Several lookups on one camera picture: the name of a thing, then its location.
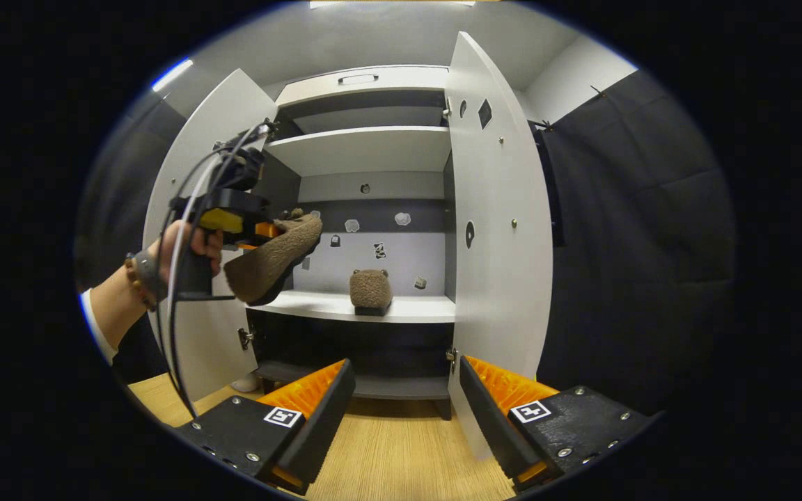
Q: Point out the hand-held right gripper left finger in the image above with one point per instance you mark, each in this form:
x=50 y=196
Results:
x=319 y=417

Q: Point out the white round lidded container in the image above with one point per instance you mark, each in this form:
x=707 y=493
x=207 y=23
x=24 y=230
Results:
x=245 y=383

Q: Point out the white cabinet door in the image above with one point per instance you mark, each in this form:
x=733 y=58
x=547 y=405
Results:
x=498 y=278
x=185 y=348

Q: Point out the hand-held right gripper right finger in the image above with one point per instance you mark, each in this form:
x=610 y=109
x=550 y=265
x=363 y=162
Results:
x=488 y=417

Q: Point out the brown suede shoe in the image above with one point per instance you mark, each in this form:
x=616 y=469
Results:
x=371 y=289
x=272 y=261

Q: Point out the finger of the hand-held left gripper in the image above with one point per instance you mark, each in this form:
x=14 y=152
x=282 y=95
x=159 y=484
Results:
x=269 y=230

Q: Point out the ceiling light panel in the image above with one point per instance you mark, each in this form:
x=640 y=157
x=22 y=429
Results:
x=171 y=75
x=390 y=3

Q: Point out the white shoe cabinet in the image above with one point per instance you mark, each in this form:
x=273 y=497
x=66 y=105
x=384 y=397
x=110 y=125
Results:
x=415 y=309

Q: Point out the black backdrop cloth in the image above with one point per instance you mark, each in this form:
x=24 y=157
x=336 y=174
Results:
x=638 y=243
x=122 y=181

